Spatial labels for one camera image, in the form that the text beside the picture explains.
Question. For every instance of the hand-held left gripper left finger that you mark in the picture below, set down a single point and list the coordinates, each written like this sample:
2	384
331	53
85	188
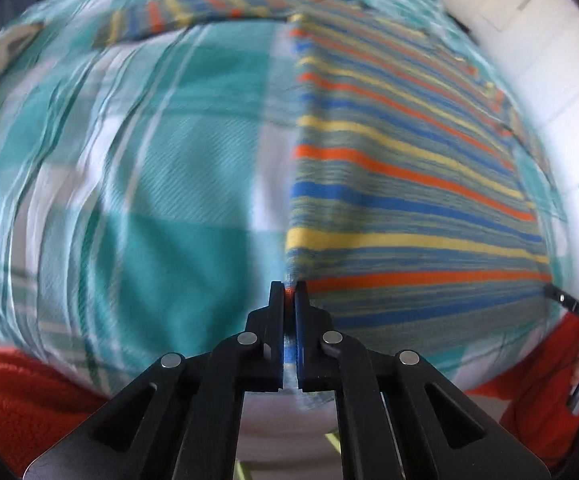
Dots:
275	310

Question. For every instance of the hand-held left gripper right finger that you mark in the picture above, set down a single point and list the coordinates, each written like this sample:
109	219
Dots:
300	320

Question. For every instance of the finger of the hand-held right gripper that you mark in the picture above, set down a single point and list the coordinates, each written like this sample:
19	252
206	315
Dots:
577	306

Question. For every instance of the striped knit sweater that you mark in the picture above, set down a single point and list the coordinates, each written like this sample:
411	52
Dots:
394	185

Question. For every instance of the teal plaid blanket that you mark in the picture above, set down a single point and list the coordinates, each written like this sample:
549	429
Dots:
169	160

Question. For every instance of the red fleece clothing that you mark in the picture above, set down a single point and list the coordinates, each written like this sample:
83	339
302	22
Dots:
19	395

